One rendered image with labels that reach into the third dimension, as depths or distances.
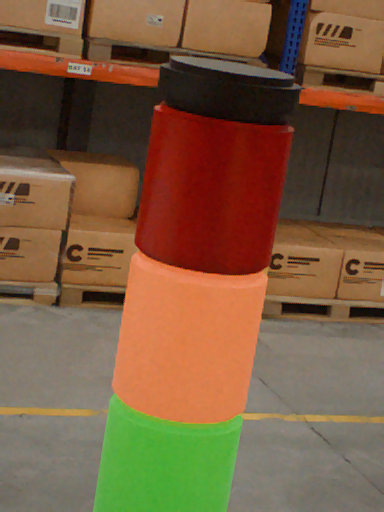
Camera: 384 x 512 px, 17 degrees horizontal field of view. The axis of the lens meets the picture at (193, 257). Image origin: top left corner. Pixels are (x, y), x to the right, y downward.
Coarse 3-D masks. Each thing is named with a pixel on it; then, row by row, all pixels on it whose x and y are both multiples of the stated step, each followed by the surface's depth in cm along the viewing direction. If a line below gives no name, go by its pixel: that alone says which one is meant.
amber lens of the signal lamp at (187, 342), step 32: (128, 288) 47; (160, 288) 45; (192, 288) 45; (224, 288) 45; (256, 288) 46; (128, 320) 47; (160, 320) 45; (192, 320) 45; (224, 320) 45; (256, 320) 47; (128, 352) 47; (160, 352) 46; (192, 352) 45; (224, 352) 46; (128, 384) 47; (160, 384) 46; (192, 384) 46; (224, 384) 46; (160, 416) 46; (192, 416) 46; (224, 416) 47
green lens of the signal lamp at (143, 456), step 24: (120, 408) 48; (120, 432) 47; (144, 432) 46; (168, 432) 46; (192, 432) 46; (216, 432) 47; (120, 456) 47; (144, 456) 47; (168, 456) 46; (192, 456) 46; (216, 456) 47; (120, 480) 47; (144, 480) 47; (168, 480) 47; (192, 480) 47; (216, 480) 47; (96, 504) 49; (120, 504) 47; (144, 504) 47; (168, 504) 47; (192, 504) 47; (216, 504) 48
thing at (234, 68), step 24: (168, 72) 45; (192, 72) 44; (216, 72) 44; (240, 72) 44; (264, 72) 46; (168, 96) 45; (192, 96) 44; (216, 96) 43; (240, 96) 43; (264, 96) 44; (288, 96) 44; (264, 120) 44
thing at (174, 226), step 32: (160, 128) 45; (192, 128) 44; (224, 128) 44; (256, 128) 44; (288, 128) 46; (160, 160) 45; (192, 160) 44; (224, 160) 44; (256, 160) 44; (288, 160) 46; (160, 192) 45; (192, 192) 44; (224, 192) 44; (256, 192) 45; (160, 224) 45; (192, 224) 44; (224, 224) 44; (256, 224) 45; (160, 256) 45; (192, 256) 45; (224, 256) 45; (256, 256) 45
